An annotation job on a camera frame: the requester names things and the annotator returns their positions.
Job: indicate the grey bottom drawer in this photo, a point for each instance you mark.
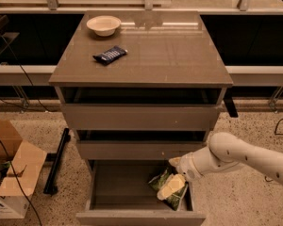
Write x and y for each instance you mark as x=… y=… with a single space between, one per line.
x=120 y=196

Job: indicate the brown cardboard box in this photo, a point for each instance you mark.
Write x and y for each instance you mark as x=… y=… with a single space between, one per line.
x=26 y=158

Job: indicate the black bracket right of cabinet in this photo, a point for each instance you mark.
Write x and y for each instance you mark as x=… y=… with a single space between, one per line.
x=229 y=104

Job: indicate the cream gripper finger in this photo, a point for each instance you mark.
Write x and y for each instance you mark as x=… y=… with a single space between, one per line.
x=173 y=184
x=174 y=161

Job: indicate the white paper bowl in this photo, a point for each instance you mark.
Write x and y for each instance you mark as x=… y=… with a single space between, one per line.
x=104 y=26

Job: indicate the black bar on floor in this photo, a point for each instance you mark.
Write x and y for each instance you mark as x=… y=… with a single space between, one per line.
x=50 y=187

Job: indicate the grey middle drawer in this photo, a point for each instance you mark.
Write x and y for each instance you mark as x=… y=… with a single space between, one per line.
x=140 y=145

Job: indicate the dark blue snack bag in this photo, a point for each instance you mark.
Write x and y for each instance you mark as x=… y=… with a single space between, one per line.
x=110 y=55

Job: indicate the grey top drawer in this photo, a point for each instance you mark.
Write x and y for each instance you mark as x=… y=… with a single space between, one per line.
x=141 y=117

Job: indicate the green jalapeno chip bag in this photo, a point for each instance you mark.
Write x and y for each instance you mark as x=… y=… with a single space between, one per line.
x=175 y=200

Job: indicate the white printed box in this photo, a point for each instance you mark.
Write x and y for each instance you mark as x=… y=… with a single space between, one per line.
x=13 y=207

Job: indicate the grey drawer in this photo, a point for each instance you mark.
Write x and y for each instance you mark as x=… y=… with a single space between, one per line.
x=120 y=196
x=140 y=145
x=141 y=117

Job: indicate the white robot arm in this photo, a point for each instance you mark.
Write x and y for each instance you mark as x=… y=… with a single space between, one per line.
x=224 y=152

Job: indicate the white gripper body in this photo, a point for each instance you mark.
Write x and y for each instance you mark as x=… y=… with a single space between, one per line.
x=188 y=167

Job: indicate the grey drawer cabinet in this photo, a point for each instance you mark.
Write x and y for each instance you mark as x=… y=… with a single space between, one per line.
x=170 y=60

